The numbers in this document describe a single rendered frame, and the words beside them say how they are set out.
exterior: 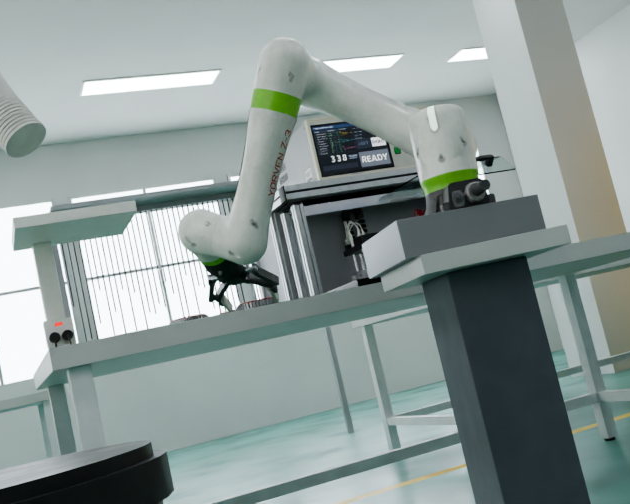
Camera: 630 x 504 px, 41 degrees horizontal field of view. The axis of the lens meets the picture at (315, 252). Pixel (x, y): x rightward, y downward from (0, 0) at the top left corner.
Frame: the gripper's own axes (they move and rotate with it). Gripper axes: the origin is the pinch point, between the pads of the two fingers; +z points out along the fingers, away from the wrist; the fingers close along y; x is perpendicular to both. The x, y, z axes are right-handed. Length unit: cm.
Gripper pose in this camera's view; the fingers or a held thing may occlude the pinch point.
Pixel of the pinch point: (252, 302)
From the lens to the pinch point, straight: 231.4
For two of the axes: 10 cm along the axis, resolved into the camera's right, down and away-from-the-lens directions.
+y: -9.5, 2.4, 2.0
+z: 3.1, 5.4, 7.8
